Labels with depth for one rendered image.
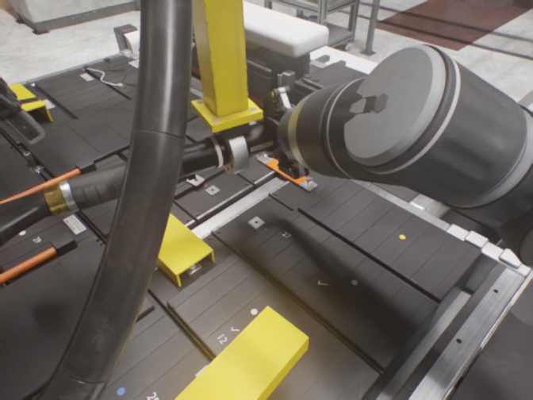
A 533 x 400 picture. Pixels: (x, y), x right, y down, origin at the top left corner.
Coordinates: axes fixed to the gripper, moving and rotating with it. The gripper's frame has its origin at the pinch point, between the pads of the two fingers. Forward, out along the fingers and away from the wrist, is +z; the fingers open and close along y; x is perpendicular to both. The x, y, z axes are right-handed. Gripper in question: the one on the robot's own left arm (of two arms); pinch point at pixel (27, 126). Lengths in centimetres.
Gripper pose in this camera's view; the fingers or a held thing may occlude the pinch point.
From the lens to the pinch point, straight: 58.1
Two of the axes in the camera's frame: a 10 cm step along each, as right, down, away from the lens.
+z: 3.9, 6.7, 6.3
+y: 4.7, 4.4, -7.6
